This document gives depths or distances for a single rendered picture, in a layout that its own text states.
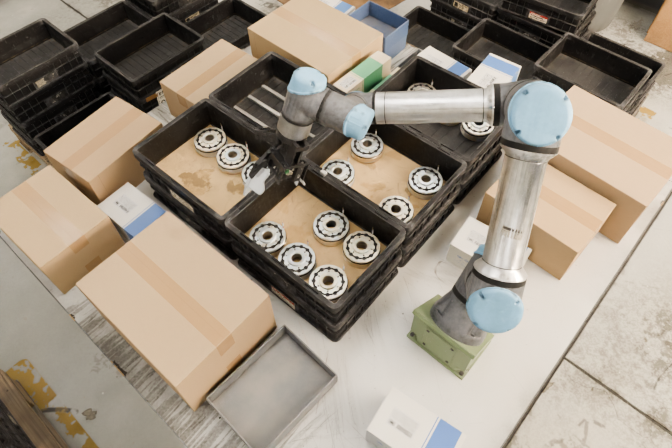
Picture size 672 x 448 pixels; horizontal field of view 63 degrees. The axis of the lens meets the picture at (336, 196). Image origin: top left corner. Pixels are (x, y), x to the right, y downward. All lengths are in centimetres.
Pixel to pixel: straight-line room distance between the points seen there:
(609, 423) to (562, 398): 18
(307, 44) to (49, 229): 103
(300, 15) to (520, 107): 123
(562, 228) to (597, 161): 25
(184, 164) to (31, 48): 144
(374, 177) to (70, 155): 95
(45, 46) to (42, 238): 148
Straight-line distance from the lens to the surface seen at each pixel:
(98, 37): 317
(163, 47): 280
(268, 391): 151
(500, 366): 158
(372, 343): 155
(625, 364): 253
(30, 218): 179
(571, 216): 168
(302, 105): 117
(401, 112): 126
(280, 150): 129
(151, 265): 151
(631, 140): 189
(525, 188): 116
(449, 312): 140
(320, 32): 207
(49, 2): 432
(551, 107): 112
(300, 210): 160
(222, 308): 140
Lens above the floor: 214
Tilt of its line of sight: 54 degrees down
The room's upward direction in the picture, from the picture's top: 1 degrees counter-clockwise
